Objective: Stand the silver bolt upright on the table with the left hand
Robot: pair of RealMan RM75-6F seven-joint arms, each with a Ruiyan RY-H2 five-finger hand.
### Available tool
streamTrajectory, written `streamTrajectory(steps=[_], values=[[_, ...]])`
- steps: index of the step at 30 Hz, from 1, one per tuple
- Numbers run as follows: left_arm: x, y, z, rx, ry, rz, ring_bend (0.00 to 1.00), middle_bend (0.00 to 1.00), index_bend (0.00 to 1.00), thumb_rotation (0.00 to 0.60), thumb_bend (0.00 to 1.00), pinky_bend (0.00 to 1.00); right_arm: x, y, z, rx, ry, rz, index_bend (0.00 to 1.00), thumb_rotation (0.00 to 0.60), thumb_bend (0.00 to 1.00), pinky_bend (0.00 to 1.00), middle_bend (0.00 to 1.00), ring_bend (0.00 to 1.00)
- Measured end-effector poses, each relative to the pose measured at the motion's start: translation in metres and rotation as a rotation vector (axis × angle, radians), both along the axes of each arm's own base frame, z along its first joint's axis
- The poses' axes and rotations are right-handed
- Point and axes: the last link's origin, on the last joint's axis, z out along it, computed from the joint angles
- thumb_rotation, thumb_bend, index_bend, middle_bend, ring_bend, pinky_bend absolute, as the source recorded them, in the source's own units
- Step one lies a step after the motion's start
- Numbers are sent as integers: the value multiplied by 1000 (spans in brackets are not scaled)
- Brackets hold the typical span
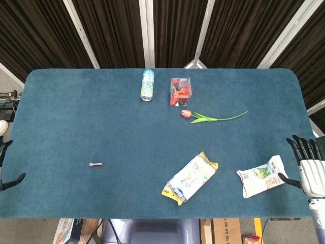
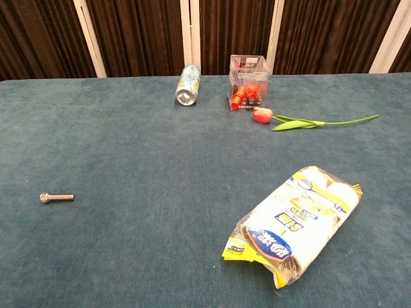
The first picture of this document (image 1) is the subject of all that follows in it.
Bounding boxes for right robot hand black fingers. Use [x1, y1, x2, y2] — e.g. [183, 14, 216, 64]
[277, 134, 325, 198]

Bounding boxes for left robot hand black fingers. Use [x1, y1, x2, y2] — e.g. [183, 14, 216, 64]
[0, 137, 26, 193]

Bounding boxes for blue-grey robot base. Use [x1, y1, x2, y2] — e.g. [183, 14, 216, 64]
[101, 218, 201, 244]

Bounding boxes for white green snack bag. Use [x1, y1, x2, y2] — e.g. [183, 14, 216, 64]
[236, 155, 289, 199]

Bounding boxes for white shoe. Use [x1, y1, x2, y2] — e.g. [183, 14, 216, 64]
[0, 119, 9, 137]

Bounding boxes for black electronic device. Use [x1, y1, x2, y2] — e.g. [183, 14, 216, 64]
[0, 100, 17, 121]

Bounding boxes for colourful printed box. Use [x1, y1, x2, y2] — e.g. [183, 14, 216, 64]
[52, 218, 84, 244]

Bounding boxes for yellow bar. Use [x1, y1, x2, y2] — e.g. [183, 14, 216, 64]
[253, 218, 264, 241]

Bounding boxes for red snack packet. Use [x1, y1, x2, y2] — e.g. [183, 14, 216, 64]
[241, 235, 261, 244]

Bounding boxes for plain brown cardboard box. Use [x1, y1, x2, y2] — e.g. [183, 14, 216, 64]
[80, 219, 104, 244]

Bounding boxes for teal felt table cover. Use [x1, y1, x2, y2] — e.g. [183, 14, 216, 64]
[0, 67, 325, 220]

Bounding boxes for brown cardboard box with print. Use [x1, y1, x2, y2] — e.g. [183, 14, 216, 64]
[212, 218, 242, 244]

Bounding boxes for light wooden plank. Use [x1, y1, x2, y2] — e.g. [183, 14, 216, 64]
[201, 219, 213, 244]

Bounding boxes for dark brown curtain panel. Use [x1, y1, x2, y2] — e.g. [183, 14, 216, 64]
[0, 0, 92, 82]
[72, 0, 146, 69]
[270, 0, 325, 134]
[200, 0, 304, 69]
[153, 0, 209, 69]

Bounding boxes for yellow white snack bag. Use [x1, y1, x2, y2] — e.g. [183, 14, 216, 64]
[161, 151, 219, 206]

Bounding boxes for red tulip with green stem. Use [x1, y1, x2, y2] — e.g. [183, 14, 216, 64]
[180, 109, 249, 125]

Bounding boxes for clear box with red parts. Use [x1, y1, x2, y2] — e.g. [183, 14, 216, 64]
[169, 78, 191, 107]

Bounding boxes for light blue drink can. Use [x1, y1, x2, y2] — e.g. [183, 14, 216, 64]
[139, 69, 155, 102]

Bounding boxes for white metal frame post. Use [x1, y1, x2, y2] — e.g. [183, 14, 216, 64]
[257, 0, 320, 69]
[306, 99, 325, 116]
[62, 0, 100, 69]
[183, 0, 216, 69]
[0, 62, 25, 88]
[139, 0, 156, 69]

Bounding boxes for black cable with yellow plug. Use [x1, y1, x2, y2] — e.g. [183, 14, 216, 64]
[0, 90, 21, 102]

